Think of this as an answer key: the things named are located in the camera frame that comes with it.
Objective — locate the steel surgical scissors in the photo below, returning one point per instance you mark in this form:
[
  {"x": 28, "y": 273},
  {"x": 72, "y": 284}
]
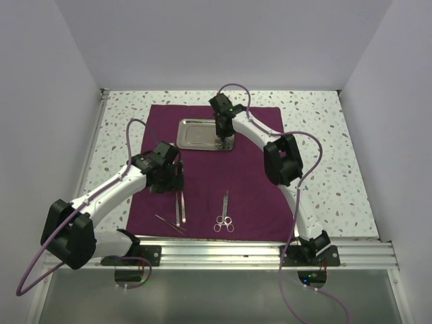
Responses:
[{"x": 221, "y": 220}]

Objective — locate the stainless steel instrument tray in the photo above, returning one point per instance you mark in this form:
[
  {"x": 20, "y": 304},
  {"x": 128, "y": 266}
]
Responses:
[{"x": 197, "y": 135}]

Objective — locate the aluminium front rail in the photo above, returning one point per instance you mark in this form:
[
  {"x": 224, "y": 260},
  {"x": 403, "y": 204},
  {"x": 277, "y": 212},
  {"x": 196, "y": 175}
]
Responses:
[{"x": 217, "y": 254}]

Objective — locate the steel forceps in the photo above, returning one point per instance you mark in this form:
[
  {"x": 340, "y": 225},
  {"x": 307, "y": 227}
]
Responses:
[{"x": 183, "y": 207}]

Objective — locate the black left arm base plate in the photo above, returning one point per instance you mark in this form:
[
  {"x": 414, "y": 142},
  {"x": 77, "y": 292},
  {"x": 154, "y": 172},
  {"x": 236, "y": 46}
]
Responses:
[{"x": 152, "y": 253}]

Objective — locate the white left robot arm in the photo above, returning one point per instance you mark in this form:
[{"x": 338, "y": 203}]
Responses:
[{"x": 70, "y": 229}]

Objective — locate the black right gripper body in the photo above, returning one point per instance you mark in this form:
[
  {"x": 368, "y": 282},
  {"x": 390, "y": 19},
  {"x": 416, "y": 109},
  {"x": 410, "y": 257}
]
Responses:
[{"x": 221, "y": 131}]

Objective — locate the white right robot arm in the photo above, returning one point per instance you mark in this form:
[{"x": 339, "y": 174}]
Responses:
[{"x": 283, "y": 167}]

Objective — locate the small steel hemostat clamp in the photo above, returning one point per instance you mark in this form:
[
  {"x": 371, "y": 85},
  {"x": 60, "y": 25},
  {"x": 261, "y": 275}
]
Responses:
[{"x": 225, "y": 144}]

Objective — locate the aluminium left side rail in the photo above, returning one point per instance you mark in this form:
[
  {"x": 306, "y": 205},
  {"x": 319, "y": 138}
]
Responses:
[{"x": 94, "y": 133}]

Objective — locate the purple cloth wrap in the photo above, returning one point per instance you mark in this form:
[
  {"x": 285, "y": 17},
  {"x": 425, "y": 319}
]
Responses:
[{"x": 258, "y": 209}]

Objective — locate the aluminium rail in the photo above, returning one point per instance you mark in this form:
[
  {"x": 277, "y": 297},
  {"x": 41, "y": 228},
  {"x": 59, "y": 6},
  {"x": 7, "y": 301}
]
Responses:
[
  {"x": 217, "y": 254},
  {"x": 94, "y": 133}
]

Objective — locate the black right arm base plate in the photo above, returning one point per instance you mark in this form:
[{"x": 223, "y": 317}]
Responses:
[{"x": 313, "y": 253}]

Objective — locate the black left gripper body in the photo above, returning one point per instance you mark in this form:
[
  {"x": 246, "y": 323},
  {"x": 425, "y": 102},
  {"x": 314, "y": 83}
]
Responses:
[{"x": 169, "y": 181}]

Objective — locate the steel needle holder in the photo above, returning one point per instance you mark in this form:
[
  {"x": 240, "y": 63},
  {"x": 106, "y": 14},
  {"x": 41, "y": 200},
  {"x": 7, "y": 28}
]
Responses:
[{"x": 229, "y": 227}]

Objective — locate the thin pointed steel tweezers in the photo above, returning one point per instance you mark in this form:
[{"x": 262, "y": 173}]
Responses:
[{"x": 177, "y": 228}]

